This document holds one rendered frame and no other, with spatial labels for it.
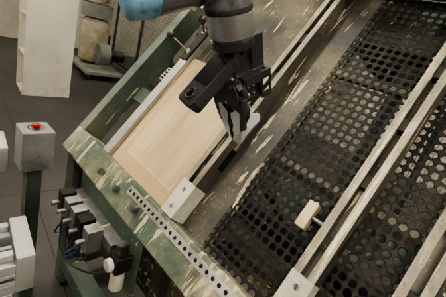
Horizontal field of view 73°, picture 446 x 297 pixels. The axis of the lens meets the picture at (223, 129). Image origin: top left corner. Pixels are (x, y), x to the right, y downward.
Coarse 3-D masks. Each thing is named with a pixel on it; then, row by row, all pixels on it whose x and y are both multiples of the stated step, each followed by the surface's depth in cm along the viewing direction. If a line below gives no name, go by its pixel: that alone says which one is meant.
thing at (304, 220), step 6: (312, 204) 82; (318, 204) 82; (306, 210) 82; (312, 210) 82; (318, 210) 83; (300, 216) 82; (306, 216) 81; (312, 216) 81; (294, 222) 82; (300, 222) 81; (306, 222) 81; (306, 228) 82
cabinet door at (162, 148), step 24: (192, 72) 134; (168, 96) 133; (144, 120) 132; (168, 120) 126; (192, 120) 120; (216, 120) 115; (144, 144) 125; (168, 144) 119; (192, 144) 114; (144, 168) 118; (168, 168) 113; (168, 192) 107
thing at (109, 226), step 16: (64, 192) 119; (80, 192) 125; (96, 192) 120; (64, 208) 116; (80, 208) 112; (96, 208) 119; (112, 208) 111; (80, 224) 106; (96, 224) 107; (112, 224) 111; (80, 240) 103; (96, 240) 105; (112, 240) 105; (128, 240) 104; (64, 256) 112; (112, 256) 98; (128, 256) 99; (96, 272) 106; (112, 272) 98; (128, 272) 105; (112, 288) 101; (128, 288) 105
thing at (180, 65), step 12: (204, 48) 141; (180, 60) 139; (168, 72) 138; (180, 72) 137; (168, 84) 135; (156, 96) 134; (144, 108) 133; (132, 120) 132; (120, 132) 132; (108, 144) 131; (120, 144) 131
